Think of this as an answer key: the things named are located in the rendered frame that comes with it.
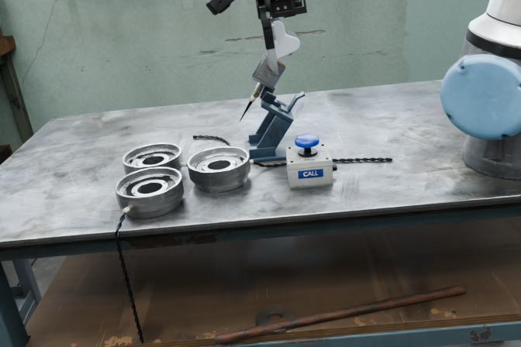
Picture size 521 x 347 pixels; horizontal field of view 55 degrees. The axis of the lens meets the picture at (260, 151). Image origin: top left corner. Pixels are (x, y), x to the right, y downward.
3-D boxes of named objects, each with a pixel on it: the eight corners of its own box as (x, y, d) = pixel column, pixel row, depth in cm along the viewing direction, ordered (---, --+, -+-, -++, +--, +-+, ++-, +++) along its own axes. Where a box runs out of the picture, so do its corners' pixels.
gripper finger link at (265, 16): (275, 49, 84) (267, -6, 81) (266, 50, 84) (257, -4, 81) (274, 46, 88) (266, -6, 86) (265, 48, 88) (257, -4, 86)
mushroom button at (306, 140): (297, 170, 81) (295, 142, 80) (295, 160, 85) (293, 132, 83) (322, 168, 81) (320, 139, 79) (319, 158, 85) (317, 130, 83)
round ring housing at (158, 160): (117, 189, 87) (112, 167, 86) (139, 163, 97) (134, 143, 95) (175, 187, 86) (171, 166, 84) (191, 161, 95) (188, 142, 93)
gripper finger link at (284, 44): (305, 72, 86) (297, 17, 83) (270, 77, 86) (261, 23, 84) (303, 70, 89) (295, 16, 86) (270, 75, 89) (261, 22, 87)
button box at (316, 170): (289, 189, 81) (287, 162, 79) (287, 170, 88) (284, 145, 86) (339, 185, 81) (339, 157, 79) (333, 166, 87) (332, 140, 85)
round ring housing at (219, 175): (201, 200, 80) (197, 177, 79) (184, 176, 89) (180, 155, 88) (260, 183, 84) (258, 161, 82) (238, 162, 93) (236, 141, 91)
